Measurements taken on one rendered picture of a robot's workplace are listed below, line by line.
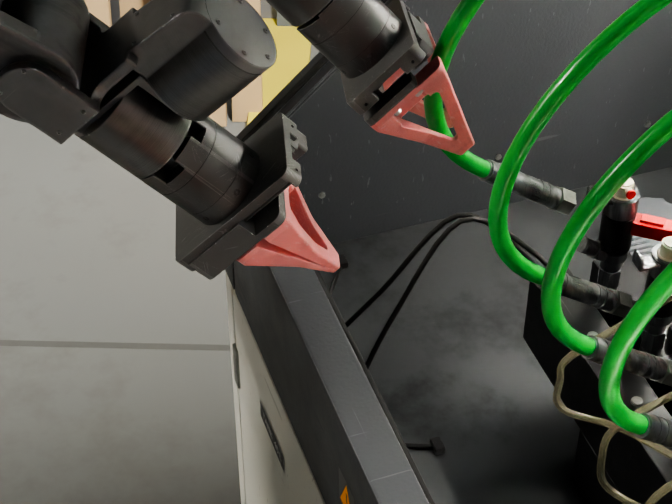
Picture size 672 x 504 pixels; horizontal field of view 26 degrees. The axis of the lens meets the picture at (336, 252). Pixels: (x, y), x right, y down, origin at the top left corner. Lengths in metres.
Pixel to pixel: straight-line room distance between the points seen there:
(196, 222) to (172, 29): 0.16
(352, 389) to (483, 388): 0.21
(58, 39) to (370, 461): 0.50
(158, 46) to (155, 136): 0.06
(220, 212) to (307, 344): 0.39
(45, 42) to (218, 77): 0.10
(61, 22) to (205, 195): 0.14
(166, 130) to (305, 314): 0.46
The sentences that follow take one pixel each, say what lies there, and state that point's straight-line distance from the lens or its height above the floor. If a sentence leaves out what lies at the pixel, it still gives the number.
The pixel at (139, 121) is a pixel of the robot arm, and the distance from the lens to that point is 0.87.
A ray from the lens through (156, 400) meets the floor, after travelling 2.55.
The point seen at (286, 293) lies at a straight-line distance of 1.33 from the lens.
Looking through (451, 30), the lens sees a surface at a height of 1.30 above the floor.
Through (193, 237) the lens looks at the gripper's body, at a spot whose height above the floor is 1.25.
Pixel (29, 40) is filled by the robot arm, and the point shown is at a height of 1.42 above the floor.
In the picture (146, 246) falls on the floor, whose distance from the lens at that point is 2.84.
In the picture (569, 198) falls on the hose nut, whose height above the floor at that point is 1.11.
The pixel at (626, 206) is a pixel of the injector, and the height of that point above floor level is 1.10.
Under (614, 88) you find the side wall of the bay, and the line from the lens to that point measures 1.60.
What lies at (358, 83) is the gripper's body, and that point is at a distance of 1.05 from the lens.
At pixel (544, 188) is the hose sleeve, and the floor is 1.13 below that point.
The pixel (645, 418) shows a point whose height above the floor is 1.12.
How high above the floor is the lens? 1.86
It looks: 42 degrees down
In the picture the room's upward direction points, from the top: straight up
